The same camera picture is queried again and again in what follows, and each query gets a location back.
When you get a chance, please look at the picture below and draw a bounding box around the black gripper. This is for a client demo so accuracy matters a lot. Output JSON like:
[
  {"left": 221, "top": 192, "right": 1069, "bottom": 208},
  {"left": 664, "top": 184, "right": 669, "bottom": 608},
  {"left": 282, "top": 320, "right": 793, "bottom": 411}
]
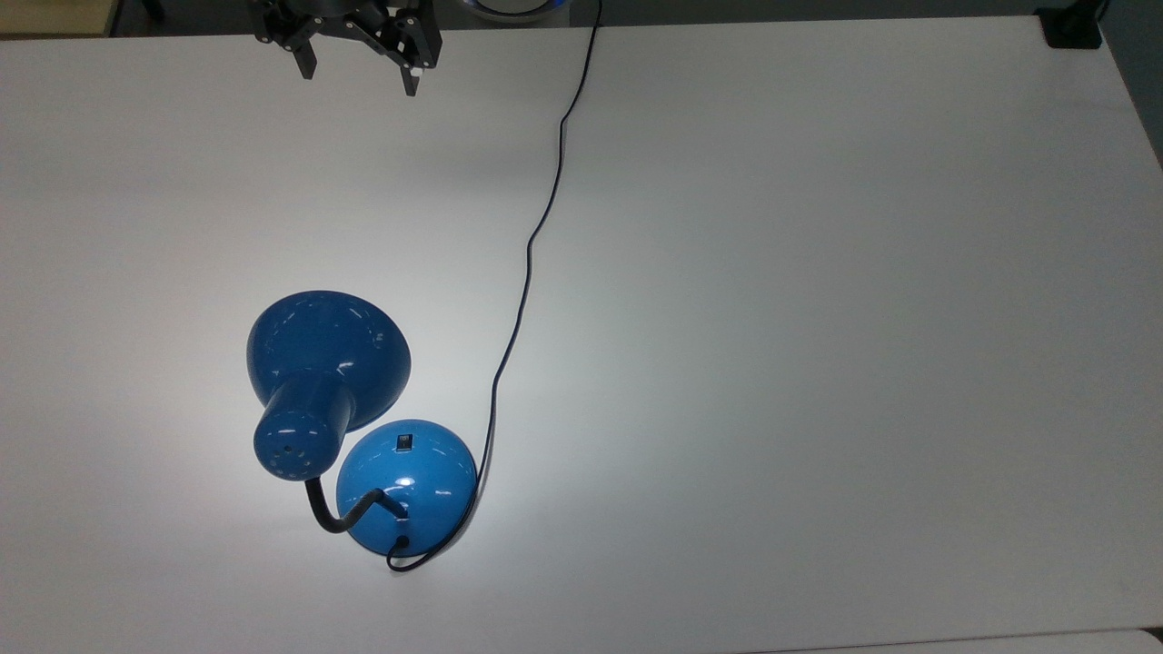
[{"left": 252, "top": 0, "right": 444, "bottom": 98}]

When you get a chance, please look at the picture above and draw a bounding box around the blue desk lamp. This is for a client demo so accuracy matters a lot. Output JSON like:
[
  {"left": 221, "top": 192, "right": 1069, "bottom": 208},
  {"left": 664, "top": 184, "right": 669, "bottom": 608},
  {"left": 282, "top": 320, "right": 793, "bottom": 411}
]
[{"left": 245, "top": 290, "right": 479, "bottom": 557}]

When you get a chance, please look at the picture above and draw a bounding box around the white blue round robot base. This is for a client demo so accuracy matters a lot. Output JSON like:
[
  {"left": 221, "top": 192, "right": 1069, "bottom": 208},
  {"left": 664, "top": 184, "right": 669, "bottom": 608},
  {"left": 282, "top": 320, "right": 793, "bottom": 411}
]
[{"left": 462, "top": 0, "right": 573, "bottom": 23}]

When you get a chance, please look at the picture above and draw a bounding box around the beige wooden table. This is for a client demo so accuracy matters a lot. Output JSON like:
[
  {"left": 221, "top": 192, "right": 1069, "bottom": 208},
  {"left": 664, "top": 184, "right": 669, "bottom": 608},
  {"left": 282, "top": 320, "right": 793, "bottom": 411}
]
[{"left": 0, "top": 0, "right": 124, "bottom": 38}]

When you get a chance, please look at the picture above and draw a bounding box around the black table clamp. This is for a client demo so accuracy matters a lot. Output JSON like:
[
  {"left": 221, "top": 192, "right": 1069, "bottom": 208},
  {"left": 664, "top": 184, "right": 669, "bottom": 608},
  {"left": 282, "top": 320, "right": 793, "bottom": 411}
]
[{"left": 1035, "top": 0, "right": 1111, "bottom": 50}]

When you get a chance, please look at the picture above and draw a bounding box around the black lamp power cable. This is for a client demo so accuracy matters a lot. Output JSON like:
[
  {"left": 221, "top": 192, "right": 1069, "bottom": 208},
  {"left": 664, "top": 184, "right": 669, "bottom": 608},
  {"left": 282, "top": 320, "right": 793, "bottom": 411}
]
[{"left": 385, "top": 0, "right": 604, "bottom": 573}]

